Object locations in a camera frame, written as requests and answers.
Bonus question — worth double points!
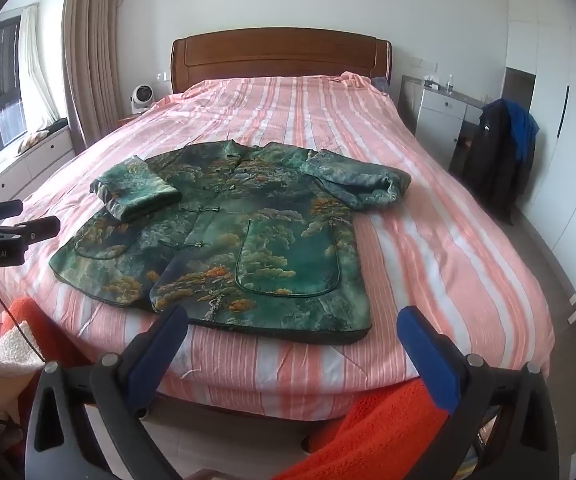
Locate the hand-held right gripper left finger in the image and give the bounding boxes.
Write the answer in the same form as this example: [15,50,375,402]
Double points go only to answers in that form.
[24,304,189,480]

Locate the white dresser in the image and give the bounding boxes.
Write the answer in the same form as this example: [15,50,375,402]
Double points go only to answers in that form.
[398,75,494,173]

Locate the black cable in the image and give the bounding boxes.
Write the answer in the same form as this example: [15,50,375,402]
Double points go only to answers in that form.
[0,284,47,366]

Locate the person's left forearm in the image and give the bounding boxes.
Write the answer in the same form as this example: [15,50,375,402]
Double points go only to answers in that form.
[0,320,46,421]

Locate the blue garment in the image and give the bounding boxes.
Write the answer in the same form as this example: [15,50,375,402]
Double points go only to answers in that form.
[505,100,540,166]

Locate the green patterned jacket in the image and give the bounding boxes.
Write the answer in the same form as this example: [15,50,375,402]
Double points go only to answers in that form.
[49,140,413,346]

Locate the white wardrobe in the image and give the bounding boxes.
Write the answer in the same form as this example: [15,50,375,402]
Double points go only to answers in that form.
[505,0,576,326]

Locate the beige curtain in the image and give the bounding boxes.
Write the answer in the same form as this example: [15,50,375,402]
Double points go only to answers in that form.
[62,0,128,153]

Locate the white sheer curtain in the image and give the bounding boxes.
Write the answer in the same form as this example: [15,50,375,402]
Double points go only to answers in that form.
[18,5,61,136]

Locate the pink striped bed cover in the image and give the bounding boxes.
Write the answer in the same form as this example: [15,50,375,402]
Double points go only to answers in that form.
[0,72,556,421]

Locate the black jacket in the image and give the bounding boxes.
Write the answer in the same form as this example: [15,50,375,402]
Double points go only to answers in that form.
[460,99,536,226]

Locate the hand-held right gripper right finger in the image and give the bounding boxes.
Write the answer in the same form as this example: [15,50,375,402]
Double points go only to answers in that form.
[397,304,561,480]

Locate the white window seat cabinet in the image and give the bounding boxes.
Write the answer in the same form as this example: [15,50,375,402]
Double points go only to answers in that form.
[0,125,86,206]

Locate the person's orange fuzzy garment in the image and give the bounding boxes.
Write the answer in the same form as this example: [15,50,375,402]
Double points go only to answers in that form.
[0,297,501,480]

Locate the patterned cushion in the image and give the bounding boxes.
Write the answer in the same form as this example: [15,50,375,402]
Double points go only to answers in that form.
[18,129,51,153]

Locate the wooden headboard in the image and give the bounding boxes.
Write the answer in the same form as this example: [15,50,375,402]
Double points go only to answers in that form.
[170,27,393,96]

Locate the small white fan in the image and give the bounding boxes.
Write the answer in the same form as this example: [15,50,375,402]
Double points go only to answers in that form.
[128,85,155,113]

